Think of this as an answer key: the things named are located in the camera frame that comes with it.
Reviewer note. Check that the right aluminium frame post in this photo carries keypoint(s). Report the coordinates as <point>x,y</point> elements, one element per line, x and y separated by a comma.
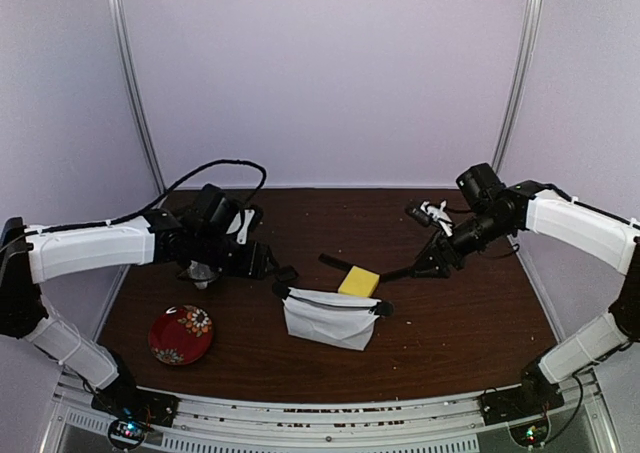
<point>527,43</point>

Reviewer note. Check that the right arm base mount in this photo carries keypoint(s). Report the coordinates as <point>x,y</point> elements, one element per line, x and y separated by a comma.
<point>515,403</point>

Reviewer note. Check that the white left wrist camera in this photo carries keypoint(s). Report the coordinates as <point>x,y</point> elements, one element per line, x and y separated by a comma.
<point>243,223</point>

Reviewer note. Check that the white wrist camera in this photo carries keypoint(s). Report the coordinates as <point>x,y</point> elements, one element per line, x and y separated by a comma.
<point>429,214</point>
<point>243,223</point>

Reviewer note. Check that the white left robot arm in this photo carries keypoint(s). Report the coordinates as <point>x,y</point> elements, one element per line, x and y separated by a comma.
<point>209,238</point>

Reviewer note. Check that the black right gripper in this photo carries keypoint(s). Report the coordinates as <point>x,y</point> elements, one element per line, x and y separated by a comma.
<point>434,252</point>

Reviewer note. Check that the aluminium front rail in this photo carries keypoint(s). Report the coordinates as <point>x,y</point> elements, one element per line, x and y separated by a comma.
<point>455,423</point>

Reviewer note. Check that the yellow sponge block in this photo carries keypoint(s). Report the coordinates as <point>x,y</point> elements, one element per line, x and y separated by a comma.
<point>359,282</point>

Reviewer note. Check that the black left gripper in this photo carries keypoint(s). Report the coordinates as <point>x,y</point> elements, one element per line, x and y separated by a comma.
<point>253,265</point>

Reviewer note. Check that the aluminium frame post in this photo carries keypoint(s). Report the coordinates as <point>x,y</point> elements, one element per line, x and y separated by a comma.
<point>527,43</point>
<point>133,93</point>

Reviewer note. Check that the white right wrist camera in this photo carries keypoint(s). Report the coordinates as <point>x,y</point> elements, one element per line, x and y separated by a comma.
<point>429,214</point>

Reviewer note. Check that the red floral plate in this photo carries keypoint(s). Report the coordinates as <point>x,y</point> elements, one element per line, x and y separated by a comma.
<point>181,336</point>

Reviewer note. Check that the white drawstring pouch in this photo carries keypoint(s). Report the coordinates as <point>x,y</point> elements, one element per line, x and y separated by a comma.
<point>333,319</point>

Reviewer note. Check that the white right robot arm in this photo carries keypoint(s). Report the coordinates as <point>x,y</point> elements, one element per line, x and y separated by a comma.
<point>498,210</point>

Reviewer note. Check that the floral mug yellow inside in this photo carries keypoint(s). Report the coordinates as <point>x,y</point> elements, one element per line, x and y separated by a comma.
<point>198,274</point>

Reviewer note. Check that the black comb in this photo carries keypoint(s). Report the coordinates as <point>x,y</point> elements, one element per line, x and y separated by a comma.
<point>335,263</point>

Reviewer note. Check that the left aluminium frame post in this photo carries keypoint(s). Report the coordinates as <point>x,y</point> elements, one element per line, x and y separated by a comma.
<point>133,93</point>

